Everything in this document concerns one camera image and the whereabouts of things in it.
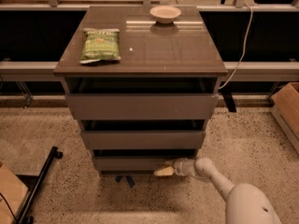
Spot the black cable left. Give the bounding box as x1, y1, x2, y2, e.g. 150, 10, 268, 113
0, 192, 19, 223

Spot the grey middle drawer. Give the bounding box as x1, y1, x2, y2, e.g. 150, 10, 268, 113
81, 119, 206, 149

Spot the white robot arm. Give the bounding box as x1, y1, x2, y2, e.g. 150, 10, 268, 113
154, 158, 282, 224

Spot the green chip bag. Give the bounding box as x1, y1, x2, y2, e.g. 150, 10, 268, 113
79, 28, 121, 64

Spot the grey top drawer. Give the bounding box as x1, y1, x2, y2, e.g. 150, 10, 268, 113
64, 77, 220, 121

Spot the grey drawer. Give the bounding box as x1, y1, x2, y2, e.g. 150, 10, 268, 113
81, 119, 206, 149
64, 77, 220, 121
92, 149, 198, 172

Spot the beige bowl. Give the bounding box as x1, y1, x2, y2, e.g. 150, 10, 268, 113
149, 6, 181, 24

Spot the grey drawer cabinet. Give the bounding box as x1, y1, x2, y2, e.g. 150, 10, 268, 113
52, 5, 228, 176

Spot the white cable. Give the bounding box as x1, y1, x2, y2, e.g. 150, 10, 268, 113
218, 4, 254, 91

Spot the black bracket leg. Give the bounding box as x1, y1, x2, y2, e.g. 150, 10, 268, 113
221, 84, 236, 113

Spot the grey bottom drawer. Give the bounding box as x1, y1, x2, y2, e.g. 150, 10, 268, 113
92, 149, 198, 172

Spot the black wheeled stand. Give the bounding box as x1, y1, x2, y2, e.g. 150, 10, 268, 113
15, 147, 64, 224

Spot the cardboard box right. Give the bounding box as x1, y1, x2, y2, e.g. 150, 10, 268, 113
271, 82, 299, 154

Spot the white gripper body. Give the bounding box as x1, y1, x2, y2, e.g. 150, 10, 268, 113
173, 158, 197, 177

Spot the blue tape cross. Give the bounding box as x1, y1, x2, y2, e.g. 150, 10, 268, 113
115, 175, 135, 189

